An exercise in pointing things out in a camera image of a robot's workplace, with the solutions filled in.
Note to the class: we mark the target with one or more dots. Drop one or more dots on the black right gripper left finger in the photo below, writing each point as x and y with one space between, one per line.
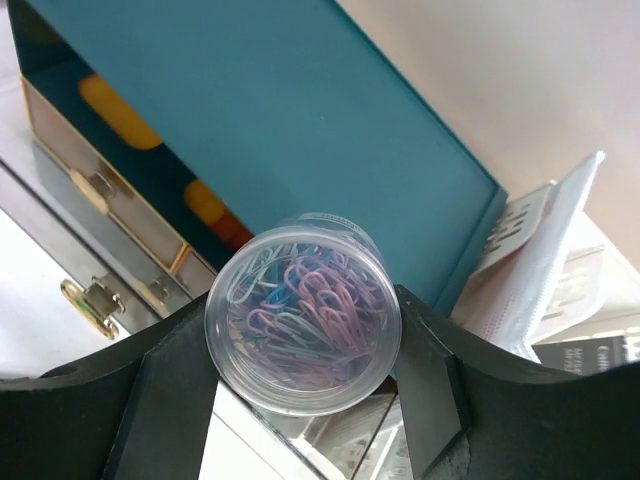
115 400

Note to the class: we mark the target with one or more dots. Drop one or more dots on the grey booklet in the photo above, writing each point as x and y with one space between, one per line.
589 356

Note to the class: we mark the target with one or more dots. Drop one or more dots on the clear paper clip jar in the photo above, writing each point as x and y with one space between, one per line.
303 320

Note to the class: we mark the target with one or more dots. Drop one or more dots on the middle left amber drawer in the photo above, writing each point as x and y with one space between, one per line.
101 184

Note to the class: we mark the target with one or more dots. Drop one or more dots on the white file rack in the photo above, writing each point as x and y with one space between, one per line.
595 294

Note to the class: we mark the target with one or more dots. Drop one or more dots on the clear zip folder red paper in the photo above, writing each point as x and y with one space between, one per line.
527 251

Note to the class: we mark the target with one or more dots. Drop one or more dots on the bottom dark drawer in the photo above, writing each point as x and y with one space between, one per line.
120 252

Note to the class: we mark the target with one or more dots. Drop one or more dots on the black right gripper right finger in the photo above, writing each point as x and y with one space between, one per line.
474 411

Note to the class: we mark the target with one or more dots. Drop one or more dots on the middle right amber drawer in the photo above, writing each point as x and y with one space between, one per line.
194 274

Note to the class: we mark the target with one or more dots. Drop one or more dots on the teal drawer organizer cabinet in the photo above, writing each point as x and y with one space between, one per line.
280 108

